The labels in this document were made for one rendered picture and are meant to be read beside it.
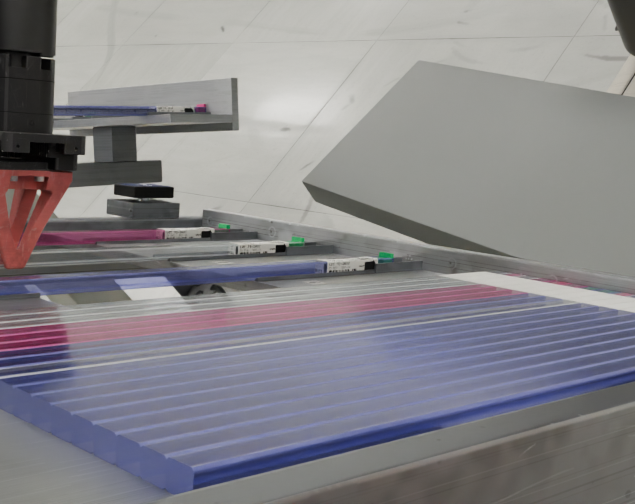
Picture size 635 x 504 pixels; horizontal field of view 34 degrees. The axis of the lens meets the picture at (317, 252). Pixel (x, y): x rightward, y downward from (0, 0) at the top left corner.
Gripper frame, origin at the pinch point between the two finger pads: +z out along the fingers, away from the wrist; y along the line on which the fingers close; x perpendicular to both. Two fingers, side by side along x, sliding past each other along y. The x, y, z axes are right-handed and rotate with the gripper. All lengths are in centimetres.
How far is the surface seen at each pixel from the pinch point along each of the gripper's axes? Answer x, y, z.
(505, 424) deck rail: -5.4, 48.1, -0.2
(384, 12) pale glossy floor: 176, -125, -45
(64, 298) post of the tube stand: 31, -43, 12
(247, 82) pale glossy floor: 156, -157, -23
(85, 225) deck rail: 18.3, -18.9, 0.1
